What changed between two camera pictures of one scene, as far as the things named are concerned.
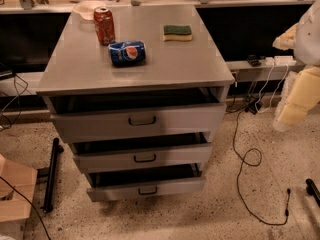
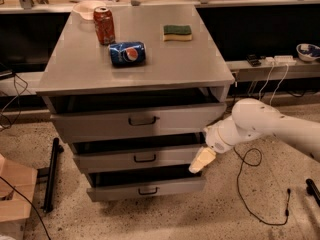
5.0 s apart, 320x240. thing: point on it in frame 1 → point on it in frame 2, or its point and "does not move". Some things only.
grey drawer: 161,157 does not move
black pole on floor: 52,171 does not move
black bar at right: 313,190 does not move
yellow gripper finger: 303,94 → 221,135
